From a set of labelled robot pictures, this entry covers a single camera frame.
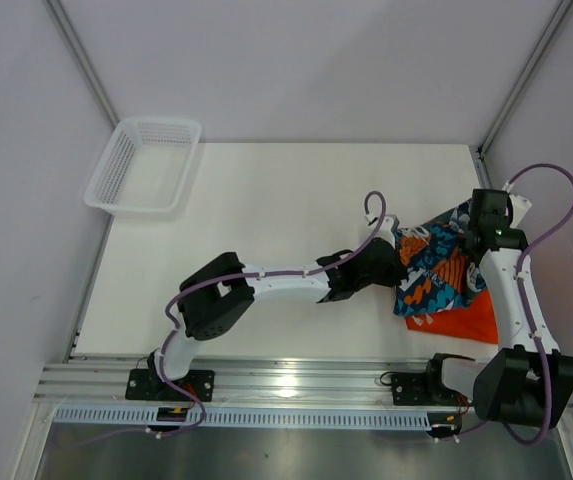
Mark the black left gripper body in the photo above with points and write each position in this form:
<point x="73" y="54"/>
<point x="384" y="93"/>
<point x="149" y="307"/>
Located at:
<point x="388" y="278"/>

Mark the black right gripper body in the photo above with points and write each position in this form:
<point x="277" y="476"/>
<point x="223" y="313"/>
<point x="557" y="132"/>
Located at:
<point x="466" y="252"/>

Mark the patterned multicolour shorts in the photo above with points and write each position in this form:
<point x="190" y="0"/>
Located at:
<point x="440" y="275"/>

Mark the orange shorts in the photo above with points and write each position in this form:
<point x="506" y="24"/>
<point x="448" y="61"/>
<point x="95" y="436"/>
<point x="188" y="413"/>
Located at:
<point x="476" y="322"/>

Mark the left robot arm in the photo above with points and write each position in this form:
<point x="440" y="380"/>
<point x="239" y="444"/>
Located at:
<point x="211" y="301"/>

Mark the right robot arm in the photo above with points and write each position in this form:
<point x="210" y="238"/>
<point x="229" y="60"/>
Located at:
<point x="529" y="381"/>

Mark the white plastic basket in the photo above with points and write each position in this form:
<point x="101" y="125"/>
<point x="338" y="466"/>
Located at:
<point x="145" y="167"/>

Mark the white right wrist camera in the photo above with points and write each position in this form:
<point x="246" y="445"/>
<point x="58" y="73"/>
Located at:
<point x="518" y="205"/>

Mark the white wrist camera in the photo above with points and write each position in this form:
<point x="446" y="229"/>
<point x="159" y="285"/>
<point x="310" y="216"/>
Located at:
<point x="382" y="224"/>
<point x="518" y="205"/>

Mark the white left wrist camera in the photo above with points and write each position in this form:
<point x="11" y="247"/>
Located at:
<point x="382" y="224"/>

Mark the aluminium mounting rail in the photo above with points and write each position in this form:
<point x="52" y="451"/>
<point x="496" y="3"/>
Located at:
<point x="283" y="383"/>

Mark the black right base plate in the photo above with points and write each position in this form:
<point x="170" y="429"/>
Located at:
<point x="418" y="389"/>

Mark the white slotted cable duct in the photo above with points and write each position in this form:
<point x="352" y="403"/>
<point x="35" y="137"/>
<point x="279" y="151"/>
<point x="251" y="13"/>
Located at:
<point x="241" y="417"/>

